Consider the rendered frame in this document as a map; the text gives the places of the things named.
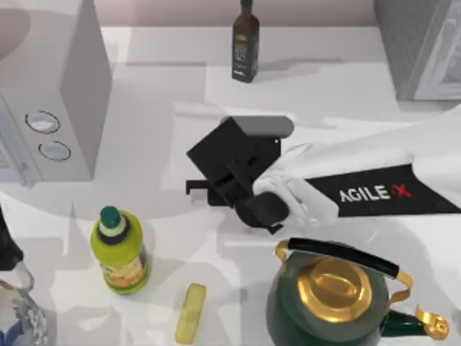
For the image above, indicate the yellow-green bottle with green cap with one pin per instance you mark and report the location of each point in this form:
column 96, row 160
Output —
column 120, row 259

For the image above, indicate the dark brown glass bottle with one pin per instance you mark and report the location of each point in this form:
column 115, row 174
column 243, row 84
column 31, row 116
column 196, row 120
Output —
column 245, row 47

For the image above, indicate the yellow bar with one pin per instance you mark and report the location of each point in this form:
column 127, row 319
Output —
column 191, row 313

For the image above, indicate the small microwave knob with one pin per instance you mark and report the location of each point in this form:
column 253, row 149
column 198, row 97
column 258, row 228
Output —
column 54, row 150

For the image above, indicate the pale microwave oven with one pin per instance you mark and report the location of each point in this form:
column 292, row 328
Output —
column 72, row 90

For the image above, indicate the large microwave knob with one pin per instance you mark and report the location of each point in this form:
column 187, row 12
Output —
column 42, row 121

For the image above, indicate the green and gold kettle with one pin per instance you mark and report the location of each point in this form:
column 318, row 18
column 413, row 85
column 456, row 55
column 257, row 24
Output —
column 324, row 310

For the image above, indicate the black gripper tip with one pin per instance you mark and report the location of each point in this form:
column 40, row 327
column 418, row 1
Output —
column 9, row 245

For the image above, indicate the grey cabinet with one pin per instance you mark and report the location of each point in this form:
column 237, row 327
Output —
column 414, row 50

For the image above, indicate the blue and white vase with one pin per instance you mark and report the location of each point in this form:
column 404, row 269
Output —
column 18, row 317

